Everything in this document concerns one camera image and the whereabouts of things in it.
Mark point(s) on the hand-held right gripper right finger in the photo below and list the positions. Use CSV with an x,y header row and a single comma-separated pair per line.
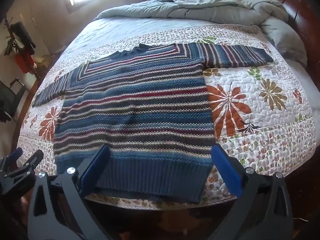
x,y
226,173

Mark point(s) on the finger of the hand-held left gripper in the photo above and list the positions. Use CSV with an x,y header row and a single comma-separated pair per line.
x,y
30,162
13,156

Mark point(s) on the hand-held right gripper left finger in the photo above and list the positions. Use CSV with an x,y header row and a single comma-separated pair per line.
x,y
96,171

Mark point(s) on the striped knit sweater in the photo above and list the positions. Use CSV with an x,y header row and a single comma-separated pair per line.
x,y
135,110

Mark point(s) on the coat rack with dark clothes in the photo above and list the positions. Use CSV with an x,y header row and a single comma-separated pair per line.
x,y
21,35

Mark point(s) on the black chair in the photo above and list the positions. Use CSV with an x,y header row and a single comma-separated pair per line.
x,y
12,97

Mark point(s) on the floral quilt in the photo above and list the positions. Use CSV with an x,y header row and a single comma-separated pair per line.
x,y
250,105

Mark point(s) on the red bag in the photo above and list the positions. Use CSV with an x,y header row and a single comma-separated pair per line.
x,y
23,62

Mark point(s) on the light blue bed sheet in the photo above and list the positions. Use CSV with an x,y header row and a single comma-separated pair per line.
x,y
112,32

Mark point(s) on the grey comforter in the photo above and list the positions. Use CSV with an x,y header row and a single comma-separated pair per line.
x,y
200,7

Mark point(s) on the dark wooden headboard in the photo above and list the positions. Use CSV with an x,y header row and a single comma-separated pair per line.
x,y
295,7

